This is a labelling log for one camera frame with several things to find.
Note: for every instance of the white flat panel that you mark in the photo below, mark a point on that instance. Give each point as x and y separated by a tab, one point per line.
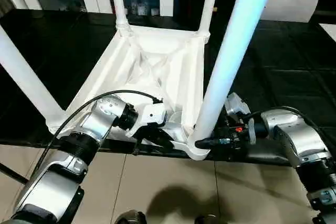
328	30

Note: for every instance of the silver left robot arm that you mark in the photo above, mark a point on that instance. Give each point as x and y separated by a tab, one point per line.
94	124

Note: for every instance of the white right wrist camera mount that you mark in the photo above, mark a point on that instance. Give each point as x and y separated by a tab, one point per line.
236	104

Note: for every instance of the black bar with red light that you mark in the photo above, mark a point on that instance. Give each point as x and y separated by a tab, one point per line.
325	12

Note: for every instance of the black metal stand pole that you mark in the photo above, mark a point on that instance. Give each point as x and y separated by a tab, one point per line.
13	172

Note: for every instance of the white plastic table leg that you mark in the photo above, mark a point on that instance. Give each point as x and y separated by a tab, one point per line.
208	3
231	51
21	64
119	3

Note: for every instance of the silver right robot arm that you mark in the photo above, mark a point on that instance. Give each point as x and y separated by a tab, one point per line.
299	142

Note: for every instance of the black mat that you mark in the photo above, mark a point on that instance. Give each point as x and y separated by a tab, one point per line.
288	77

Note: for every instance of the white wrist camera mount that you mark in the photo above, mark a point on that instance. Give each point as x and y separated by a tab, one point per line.
152	115
236	104

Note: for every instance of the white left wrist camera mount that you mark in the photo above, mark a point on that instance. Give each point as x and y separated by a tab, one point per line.
152	115

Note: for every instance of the dark left robot leg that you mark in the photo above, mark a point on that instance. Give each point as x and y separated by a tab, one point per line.
130	218

